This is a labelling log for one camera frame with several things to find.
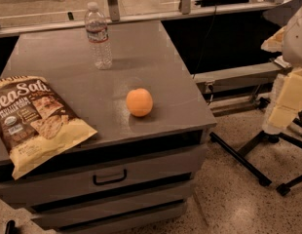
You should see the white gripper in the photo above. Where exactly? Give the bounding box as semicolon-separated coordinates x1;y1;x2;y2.
261;5;302;135

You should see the black chair base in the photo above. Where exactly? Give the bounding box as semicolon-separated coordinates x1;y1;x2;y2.
208;96;302;197

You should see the white packet on ledge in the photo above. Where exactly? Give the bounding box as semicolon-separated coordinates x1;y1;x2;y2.
274;56;291;68

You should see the grey drawer cabinet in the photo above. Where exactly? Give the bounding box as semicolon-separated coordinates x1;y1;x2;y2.
0;21;215;234

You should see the sea salt chips bag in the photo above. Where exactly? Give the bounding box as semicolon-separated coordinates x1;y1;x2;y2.
0;76;96;179

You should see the black drawer handle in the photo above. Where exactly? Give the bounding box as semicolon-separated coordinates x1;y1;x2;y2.
93;169;128;186

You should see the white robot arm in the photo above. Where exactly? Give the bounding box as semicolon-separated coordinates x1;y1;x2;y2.
261;0;302;135

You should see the grey metal ledge rail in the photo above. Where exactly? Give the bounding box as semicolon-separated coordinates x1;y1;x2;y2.
194;62;288;94

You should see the clear plastic water bottle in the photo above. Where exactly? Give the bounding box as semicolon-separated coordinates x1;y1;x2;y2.
84;2;112;69

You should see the orange fruit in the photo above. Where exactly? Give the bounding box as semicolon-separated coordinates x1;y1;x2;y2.
126;89;153;117

